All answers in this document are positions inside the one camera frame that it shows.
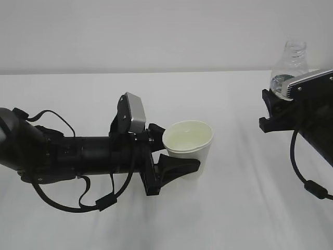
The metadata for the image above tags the clear water bottle green label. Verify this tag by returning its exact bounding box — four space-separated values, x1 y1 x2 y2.
270 40 309 101

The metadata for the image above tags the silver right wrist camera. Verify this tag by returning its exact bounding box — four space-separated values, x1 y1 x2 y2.
281 69 332 100

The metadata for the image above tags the white paper cup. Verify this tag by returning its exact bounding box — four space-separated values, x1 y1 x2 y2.
162 120 214 182

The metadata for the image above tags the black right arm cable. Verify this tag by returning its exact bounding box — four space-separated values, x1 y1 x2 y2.
290 124 333 201

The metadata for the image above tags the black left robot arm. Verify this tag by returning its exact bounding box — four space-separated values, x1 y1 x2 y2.
1 108 200 196

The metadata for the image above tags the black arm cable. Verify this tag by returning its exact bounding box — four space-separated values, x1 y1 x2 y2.
290 124 333 201
25 109 136 213

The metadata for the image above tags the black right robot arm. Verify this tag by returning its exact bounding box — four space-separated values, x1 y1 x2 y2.
259 89 332 165

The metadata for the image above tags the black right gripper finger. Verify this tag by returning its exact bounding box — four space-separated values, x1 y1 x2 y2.
259 113 299 133
262 89 297 115

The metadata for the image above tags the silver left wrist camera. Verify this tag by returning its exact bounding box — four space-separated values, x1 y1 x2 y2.
110 92 146 134

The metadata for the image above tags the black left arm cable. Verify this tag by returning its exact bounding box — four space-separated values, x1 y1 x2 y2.
25 109 136 213

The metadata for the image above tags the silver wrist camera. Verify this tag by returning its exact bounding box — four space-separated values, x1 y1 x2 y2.
110 92 146 134
281 69 332 100

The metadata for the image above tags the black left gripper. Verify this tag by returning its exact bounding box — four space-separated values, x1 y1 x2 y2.
135 123 201 196

